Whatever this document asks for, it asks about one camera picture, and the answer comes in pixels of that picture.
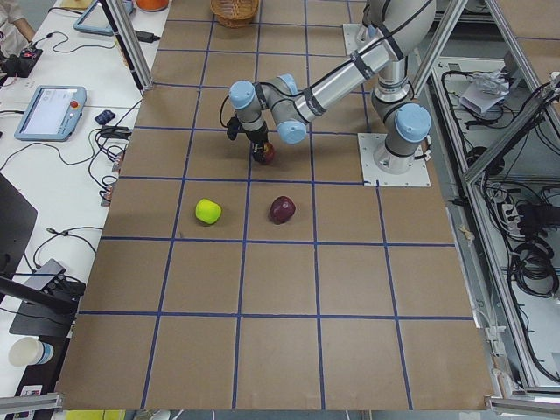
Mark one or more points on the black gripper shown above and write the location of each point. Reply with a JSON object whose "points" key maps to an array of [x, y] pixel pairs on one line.
{"points": [[258, 137]]}

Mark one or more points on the red yellow apple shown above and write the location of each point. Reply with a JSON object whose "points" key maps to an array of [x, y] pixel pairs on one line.
{"points": [[264, 154]]}

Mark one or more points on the dark red apple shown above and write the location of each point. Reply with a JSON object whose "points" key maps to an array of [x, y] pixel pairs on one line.
{"points": [[281, 209]]}

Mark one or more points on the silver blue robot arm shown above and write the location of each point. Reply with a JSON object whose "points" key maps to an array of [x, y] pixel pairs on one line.
{"points": [[390, 30]]}

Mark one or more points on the wicker basket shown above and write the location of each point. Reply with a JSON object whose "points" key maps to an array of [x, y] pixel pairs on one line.
{"points": [[234, 13]]}

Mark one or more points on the green apple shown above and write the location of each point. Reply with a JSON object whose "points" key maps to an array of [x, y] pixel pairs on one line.
{"points": [[207, 211]]}

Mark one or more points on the black power adapter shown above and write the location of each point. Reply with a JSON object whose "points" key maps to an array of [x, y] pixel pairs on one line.
{"points": [[146, 37]]}

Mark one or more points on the small dark blue device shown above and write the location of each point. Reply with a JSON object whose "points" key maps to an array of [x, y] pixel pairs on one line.
{"points": [[105, 117]]}

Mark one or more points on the orange bucket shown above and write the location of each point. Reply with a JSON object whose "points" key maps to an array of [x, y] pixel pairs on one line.
{"points": [[152, 5]]}

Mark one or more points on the blue teach pendant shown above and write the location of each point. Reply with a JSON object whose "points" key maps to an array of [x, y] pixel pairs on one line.
{"points": [[52, 114], [94, 21]]}

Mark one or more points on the black joystick controller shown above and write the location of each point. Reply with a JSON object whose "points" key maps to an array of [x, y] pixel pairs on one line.
{"points": [[27, 60]]}

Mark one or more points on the black monitor stand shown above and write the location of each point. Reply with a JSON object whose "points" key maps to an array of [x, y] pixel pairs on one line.
{"points": [[48, 301]]}

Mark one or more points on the white paper cup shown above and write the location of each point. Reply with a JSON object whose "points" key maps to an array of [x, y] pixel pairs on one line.
{"points": [[29, 351]]}

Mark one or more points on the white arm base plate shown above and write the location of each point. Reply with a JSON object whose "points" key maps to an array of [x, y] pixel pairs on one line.
{"points": [[411, 168]]}

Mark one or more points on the aluminium frame post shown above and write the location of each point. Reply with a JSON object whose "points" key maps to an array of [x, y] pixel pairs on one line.
{"points": [[126, 37]]}

